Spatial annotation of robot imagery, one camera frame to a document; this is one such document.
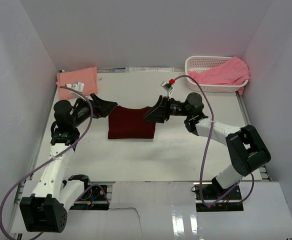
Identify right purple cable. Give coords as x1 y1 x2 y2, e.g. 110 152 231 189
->
173 74 256 207

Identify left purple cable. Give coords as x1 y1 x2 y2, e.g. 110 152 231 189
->
0 85 111 240

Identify white paper sheets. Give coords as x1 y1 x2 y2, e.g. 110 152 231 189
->
125 67 175 73

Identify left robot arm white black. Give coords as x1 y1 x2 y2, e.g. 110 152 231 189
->
19 93 118 233

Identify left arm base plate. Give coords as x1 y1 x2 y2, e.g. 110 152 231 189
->
70 182 113 211

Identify dark red t shirt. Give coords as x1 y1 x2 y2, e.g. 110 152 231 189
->
108 106 156 140

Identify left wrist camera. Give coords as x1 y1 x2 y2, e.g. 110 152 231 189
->
65 81 85 99

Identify folded salmon pink t shirt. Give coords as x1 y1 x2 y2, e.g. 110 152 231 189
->
56 67 98 100

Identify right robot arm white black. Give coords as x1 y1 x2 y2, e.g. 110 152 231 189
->
144 92 271 200

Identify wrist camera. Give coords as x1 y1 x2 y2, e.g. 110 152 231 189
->
65 81 85 99
161 79 175 98

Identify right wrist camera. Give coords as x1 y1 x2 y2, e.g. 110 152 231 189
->
161 79 175 98

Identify pink t shirt in basket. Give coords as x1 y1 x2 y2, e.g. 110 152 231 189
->
187 55 251 96

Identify white plastic basket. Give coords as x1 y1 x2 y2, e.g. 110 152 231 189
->
184 55 249 93

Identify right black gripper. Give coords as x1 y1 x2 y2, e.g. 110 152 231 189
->
143 96 191 124

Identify purple cable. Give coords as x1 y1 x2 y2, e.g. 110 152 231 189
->
0 85 111 240
173 74 256 207

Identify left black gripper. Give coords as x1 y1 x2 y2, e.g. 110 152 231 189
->
70 93 118 128

